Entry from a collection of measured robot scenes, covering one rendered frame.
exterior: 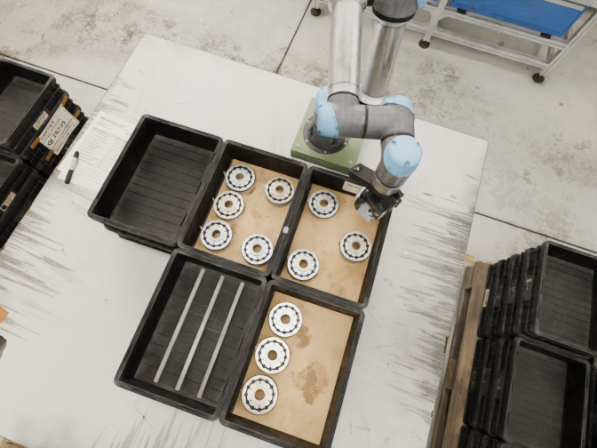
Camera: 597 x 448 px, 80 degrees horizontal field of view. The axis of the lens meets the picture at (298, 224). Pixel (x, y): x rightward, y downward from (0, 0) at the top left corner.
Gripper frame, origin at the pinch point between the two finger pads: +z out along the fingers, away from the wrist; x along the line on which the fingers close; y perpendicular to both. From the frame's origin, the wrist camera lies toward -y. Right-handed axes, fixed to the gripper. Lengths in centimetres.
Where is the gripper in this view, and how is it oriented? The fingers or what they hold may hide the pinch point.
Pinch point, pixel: (363, 205)
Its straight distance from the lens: 109.3
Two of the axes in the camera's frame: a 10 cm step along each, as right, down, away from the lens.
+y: 5.4, 8.0, -2.5
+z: -0.4, 3.2, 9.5
